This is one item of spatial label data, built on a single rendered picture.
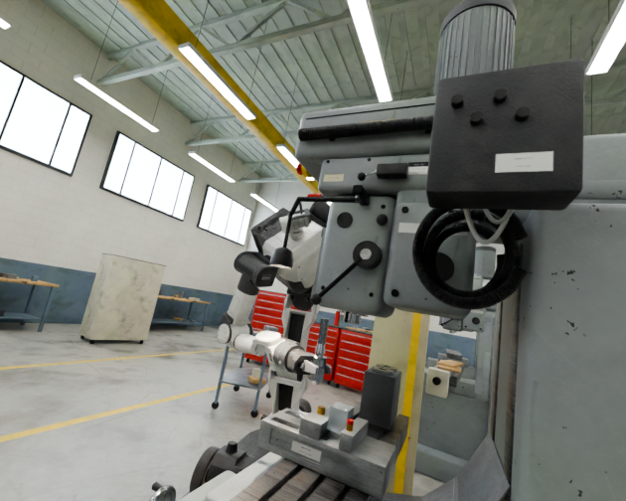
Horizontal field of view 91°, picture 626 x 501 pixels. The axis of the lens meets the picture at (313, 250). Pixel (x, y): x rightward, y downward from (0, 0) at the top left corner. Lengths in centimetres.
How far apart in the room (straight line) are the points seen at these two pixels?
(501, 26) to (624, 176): 51
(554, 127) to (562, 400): 41
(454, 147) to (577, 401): 43
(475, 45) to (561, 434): 89
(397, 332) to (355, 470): 180
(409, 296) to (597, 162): 46
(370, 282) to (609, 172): 53
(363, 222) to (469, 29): 59
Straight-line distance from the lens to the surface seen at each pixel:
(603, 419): 66
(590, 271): 66
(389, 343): 262
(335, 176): 88
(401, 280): 75
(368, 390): 134
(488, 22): 111
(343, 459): 91
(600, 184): 85
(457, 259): 75
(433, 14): 653
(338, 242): 83
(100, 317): 675
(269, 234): 134
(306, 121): 101
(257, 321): 644
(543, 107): 60
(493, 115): 59
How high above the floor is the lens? 131
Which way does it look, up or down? 10 degrees up
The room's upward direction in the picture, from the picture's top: 10 degrees clockwise
